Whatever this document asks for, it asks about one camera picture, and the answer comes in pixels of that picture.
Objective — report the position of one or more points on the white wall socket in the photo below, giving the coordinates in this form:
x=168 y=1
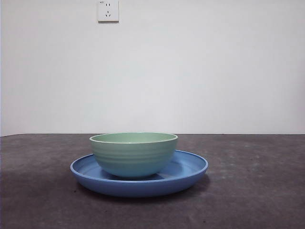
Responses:
x=108 y=12

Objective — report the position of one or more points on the blue plate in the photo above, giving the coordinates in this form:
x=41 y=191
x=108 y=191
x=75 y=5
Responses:
x=138 y=188

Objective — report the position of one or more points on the green ribbed bowl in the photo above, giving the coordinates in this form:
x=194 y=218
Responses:
x=133 y=159

